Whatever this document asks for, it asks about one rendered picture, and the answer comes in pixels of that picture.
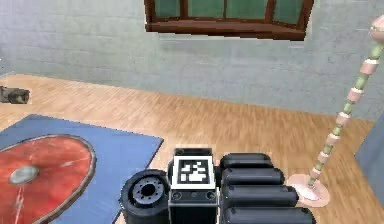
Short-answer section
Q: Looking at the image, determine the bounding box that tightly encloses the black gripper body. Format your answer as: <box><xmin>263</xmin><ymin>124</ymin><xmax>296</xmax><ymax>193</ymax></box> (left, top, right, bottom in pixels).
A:
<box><xmin>120</xmin><ymin>168</ymin><xmax>171</xmax><ymax>224</ymax></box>

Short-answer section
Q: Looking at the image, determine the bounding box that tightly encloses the blue floor mat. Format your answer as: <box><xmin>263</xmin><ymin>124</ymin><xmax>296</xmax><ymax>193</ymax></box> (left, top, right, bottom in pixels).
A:
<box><xmin>0</xmin><ymin>113</ymin><xmax>165</xmax><ymax>224</ymax></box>

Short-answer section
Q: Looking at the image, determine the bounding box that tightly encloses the red round shield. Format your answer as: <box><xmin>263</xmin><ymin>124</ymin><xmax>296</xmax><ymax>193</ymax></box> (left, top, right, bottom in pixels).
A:
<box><xmin>0</xmin><ymin>133</ymin><xmax>97</xmax><ymax>224</ymax></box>

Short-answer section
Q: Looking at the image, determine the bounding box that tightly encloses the dark olive lump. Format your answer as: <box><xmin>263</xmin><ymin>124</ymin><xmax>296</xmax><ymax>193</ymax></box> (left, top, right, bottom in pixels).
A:
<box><xmin>0</xmin><ymin>85</ymin><xmax>31</xmax><ymax>105</ymax></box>

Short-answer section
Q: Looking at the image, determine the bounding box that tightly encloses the brown framed window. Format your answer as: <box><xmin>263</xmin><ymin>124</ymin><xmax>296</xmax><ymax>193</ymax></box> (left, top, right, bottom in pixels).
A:
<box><xmin>143</xmin><ymin>0</ymin><xmax>315</xmax><ymax>42</ymax></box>

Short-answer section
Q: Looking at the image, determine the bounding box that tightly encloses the pink and green floor lamp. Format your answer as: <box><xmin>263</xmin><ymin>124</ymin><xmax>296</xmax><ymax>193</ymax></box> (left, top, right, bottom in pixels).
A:
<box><xmin>287</xmin><ymin>14</ymin><xmax>384</xmax><ymax>208</ymax></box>

